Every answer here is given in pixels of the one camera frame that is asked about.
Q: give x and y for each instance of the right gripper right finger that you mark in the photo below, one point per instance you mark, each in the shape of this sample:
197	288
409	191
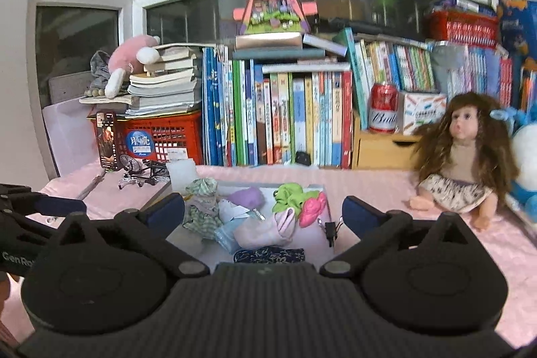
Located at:
377	232

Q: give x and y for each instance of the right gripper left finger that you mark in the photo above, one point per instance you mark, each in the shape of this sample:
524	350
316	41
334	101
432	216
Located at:
147	230

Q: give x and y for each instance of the green plaid cloth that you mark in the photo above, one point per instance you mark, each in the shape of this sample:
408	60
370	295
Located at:
201	208

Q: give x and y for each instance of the white foam sponge block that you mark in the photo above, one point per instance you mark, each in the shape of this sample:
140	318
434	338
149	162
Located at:
181	173

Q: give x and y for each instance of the purple plush toy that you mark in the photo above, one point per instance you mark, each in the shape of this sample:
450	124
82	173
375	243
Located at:
250	198

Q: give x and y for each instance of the light pink cloth pouch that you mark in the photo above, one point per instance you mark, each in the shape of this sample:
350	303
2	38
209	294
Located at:
277	230

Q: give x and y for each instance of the navy floral fabric pouch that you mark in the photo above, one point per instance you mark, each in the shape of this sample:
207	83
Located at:
270	255

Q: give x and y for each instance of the blue packaged face mask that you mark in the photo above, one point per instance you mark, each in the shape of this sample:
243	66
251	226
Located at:
224	235

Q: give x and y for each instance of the white shallow tray box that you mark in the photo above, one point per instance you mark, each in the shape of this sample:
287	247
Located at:
311	239

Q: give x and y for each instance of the black binder clip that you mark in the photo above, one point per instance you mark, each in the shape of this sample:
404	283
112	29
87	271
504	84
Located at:
331	230

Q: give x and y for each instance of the miniature black bicycle model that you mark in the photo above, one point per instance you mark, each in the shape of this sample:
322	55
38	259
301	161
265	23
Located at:
140	173

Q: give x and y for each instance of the small wooden drawer box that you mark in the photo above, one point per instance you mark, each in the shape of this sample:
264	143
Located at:
380	151

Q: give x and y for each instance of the red plastic crate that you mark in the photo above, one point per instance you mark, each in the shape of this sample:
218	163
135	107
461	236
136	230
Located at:
160	138

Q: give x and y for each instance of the smartphone with photo screen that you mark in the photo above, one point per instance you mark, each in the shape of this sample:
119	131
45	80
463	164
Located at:
105	138

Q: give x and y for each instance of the brown haired doll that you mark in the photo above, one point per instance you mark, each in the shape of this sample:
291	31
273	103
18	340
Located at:
464	162

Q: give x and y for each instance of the white printed carton box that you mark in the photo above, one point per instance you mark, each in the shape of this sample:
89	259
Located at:
417	109

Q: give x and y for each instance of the red Budweiser can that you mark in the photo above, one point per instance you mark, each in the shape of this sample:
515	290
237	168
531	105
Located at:
384	104

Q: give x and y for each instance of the stack of lying books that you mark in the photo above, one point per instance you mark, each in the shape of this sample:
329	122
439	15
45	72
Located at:
170	83

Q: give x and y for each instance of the row of upright books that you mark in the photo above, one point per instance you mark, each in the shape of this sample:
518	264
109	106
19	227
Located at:
276	95

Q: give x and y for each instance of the blue penguin plush toy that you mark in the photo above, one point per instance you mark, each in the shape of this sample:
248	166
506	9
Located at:
521	198

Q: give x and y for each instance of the pink rabbit plush toy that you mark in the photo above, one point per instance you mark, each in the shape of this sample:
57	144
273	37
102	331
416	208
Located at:
123	62

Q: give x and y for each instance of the grey plush toy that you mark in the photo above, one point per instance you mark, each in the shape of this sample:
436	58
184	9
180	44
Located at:
100	74

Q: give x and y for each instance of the red basket on books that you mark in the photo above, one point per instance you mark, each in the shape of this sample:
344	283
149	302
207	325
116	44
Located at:
463	28

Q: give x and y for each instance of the pink triangular toy house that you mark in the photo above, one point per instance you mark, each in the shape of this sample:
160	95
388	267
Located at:
273	16

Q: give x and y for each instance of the blue cardboard box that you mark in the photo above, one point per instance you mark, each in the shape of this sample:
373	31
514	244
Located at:
518	25

